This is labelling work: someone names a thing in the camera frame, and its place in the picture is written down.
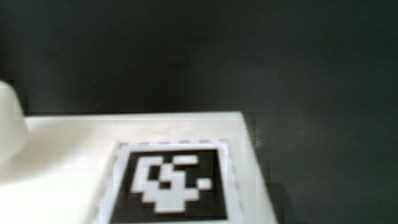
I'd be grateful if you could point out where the white drawer box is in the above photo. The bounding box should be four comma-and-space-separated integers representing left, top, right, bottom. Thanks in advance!
0, 81, 279, 224

